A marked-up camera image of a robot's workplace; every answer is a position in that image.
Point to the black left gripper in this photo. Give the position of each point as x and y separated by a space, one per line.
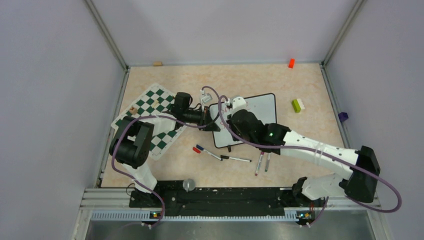
205 119

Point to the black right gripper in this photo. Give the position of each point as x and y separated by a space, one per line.
232 126

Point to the white whiteboard black frame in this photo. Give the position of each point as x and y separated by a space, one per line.
260 110

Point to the red marker cap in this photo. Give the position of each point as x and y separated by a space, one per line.
196 150

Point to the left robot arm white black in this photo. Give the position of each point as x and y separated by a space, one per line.
132 142

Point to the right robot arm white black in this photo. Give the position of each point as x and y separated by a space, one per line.
343 162

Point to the blue cap whiteboard marker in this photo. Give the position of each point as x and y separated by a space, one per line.
208 152

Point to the black cap whiteboard marker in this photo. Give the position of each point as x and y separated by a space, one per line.
225 157

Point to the magenta cap whiteboard marker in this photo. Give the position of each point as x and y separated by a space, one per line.
260 159

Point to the green cap whiteboard marker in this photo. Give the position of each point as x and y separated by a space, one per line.
267 162

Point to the green and white brick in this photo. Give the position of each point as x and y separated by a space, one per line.
297 105

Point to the green white chess mat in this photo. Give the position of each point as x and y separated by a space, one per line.
152 102

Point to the grey round knob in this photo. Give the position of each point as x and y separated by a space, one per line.
189 185

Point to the orange block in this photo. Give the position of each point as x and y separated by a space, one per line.
291 63

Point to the brown chess piece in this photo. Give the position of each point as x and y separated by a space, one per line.
133 110

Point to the wooden block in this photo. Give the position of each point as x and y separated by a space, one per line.
157 64

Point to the purple block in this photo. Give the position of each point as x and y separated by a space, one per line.
343 116

